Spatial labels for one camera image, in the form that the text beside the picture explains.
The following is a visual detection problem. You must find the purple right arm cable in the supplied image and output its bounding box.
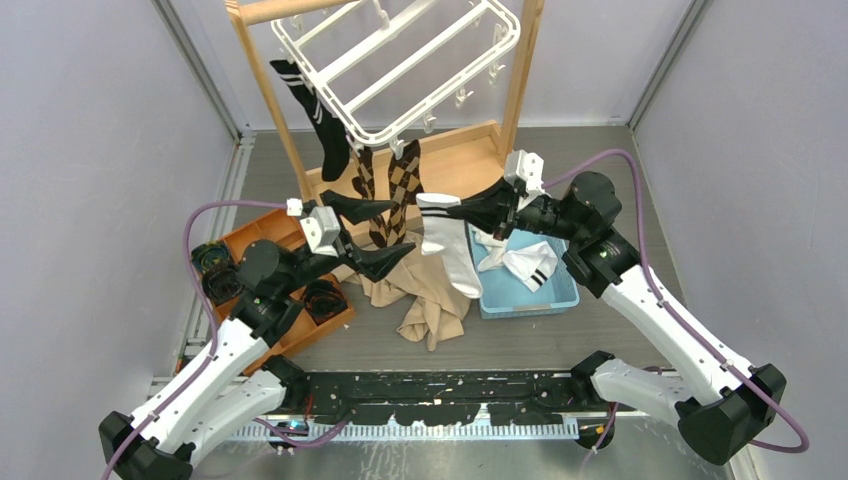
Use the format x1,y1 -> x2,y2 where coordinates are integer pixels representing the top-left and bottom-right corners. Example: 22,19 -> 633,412
543,148 -> 811,455

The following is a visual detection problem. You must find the rolled black sock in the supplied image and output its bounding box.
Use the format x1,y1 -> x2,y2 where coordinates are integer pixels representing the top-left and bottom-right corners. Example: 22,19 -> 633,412
301,279 -> 348,326

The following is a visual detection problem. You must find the brown argyle sock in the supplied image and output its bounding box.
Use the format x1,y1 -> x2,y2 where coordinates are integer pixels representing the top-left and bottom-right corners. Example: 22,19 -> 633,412
385,140 -> 424,246
351,147 -> 387,248

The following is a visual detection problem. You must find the beige crumpled cloth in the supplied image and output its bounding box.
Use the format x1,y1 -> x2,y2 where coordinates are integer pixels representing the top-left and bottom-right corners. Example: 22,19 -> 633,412
338,232 -> 471,351

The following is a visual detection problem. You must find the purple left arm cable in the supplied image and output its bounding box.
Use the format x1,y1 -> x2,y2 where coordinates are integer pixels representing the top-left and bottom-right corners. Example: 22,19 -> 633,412
100,199 -> 352,480

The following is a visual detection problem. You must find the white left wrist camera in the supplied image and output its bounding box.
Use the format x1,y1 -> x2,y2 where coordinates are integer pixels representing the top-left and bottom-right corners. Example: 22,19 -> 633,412
285,198 -> 341,255

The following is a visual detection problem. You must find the orange compartment tray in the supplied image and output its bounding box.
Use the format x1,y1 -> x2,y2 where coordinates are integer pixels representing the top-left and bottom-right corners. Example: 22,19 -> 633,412
215,208 -> 356,376

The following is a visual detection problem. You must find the white black-striped sock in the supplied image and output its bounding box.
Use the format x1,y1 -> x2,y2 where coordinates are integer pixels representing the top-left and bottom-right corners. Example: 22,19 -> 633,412
415,193 -> 483,299
503,241 -> 559,293

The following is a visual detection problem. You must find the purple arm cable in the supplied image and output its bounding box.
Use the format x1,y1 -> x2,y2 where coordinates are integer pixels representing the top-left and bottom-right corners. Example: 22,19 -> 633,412
100,199 -> 352,480
543,148 -> 811,455

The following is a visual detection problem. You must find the light blue plastic basket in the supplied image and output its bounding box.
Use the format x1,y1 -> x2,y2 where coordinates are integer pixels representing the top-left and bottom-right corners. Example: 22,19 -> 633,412
478,230 -> 580,319

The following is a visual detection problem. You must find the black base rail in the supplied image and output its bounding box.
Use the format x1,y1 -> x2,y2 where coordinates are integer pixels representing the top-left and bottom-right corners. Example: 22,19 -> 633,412
264,357 -> 637,429

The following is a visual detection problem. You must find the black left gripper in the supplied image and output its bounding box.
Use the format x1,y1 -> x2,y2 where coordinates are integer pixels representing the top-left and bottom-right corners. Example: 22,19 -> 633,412
280,191 -> 414,294

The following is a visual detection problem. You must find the rolled dark green sock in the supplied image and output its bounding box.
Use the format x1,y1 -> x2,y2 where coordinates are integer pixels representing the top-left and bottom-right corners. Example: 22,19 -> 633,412
201,263 -> 244,306

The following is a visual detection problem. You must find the rolled dark patterned sock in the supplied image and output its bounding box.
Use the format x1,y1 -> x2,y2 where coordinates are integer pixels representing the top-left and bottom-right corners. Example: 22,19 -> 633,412
190,241 -> 232,275

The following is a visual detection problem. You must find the wooden hanger stand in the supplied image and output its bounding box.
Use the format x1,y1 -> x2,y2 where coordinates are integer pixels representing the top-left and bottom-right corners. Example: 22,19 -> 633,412
225,0 -> 546,246

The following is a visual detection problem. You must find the white plastic clip hanger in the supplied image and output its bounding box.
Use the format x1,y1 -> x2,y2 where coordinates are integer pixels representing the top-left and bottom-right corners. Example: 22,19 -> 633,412
269,1 -> 521,151

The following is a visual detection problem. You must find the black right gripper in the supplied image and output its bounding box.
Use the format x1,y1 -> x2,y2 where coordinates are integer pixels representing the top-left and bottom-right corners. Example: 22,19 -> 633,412
448,174 -> 585,242

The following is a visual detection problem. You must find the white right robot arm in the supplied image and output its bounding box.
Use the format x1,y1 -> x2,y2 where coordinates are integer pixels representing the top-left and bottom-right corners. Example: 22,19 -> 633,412
447,171 -> 787,465

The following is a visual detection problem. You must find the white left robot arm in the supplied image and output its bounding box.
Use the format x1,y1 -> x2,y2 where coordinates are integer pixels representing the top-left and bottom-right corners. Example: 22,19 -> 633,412
98,190 -> 412,479

